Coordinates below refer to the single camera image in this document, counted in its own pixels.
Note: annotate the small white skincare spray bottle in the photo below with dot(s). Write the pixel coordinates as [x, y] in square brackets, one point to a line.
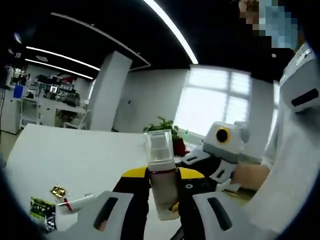
[162, 190]

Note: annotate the gold foil skincare packet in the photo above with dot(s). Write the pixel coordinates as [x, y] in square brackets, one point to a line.
[58, 191]

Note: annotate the green black skincare sachet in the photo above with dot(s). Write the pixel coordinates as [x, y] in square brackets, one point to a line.
[41, 207]

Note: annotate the blue storage bin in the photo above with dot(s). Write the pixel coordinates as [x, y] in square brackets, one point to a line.
[18, 92]

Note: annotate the person in white coat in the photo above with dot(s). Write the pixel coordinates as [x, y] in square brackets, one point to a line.
[287, 162]

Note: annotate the ceiling light strip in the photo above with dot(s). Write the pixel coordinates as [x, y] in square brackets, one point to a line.
[62, 57]
[173, 30]
[60, 69]

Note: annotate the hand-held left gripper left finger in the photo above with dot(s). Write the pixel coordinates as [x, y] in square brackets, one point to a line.
[122, 220]

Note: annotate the silver dark skincare sachet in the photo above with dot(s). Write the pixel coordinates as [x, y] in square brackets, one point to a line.
[51, 222]

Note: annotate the green potted plant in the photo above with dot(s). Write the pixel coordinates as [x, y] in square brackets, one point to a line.
[162, 123]

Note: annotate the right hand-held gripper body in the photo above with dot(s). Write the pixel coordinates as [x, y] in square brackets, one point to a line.
[212, 132]

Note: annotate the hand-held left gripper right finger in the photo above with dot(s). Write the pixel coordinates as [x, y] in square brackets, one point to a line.
[246, 226]

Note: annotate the red-collared skincare pump bottle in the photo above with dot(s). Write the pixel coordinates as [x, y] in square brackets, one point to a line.
[80, 201]

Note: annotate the red container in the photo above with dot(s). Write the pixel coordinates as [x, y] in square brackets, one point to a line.
[179, 147]

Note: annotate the white lab bench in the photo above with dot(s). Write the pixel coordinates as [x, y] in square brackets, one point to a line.
[50, 110]

